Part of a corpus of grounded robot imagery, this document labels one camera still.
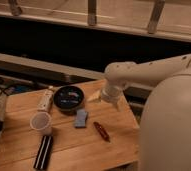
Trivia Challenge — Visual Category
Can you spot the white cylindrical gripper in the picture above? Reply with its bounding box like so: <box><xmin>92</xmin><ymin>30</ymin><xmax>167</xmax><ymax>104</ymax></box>
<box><xmin>87</xmin><ymin>83</ymin><xmax>122</xmax><ymax>110</ymax></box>

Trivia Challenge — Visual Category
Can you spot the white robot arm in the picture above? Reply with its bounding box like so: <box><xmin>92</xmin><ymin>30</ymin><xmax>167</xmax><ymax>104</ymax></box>
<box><xmin>88</xmin><ymin>54</ymin><xmax>191</xmax><ymax>171</ymax></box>

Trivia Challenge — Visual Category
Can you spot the blue sponge block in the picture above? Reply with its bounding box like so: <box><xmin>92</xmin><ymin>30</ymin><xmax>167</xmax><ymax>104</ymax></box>
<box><xmin>74</xmin><ymin>109</ymin><xmax>88</xmax><ymax>128</ymax></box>

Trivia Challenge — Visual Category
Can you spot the white plastic cup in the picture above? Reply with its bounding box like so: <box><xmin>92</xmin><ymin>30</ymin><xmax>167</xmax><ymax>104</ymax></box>
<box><xmin>30</xmin><ymin>112</ymin><xmax>52</xmax><ymax>135</ymax></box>

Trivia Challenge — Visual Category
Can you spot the grey metal rail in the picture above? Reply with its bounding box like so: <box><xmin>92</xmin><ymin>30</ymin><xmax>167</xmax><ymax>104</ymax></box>
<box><xmin>0</xmin><ymin>53</ymin><xmax>104</xmax><ymax>83</ymax></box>

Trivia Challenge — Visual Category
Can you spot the wooden table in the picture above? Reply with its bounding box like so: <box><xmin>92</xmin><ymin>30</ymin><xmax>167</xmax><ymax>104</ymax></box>
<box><xmin>0</xmin><ymin>78</ymin><xmax>141</xmax><ymax>171</ymax></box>

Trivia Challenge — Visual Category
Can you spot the black ceramic bowl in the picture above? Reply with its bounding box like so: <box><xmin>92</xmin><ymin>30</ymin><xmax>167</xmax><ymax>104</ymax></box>
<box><xmin>53</xmin><ymin>86</ymin><xmax>84</xmax><ymax>111</ymax></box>

